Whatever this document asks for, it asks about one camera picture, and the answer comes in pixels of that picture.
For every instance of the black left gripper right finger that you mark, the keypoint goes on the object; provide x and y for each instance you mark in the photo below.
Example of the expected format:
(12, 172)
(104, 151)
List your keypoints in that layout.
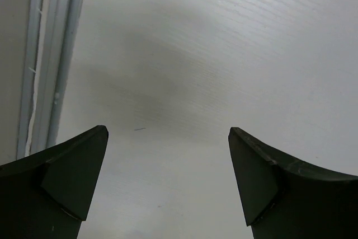
(285, 197)

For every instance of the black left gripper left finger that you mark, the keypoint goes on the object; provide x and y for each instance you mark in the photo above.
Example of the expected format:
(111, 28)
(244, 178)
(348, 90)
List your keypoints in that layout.
(48, 194)

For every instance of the grey metal table edge rail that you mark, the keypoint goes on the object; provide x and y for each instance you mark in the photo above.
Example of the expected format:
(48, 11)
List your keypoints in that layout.
(51, 34)

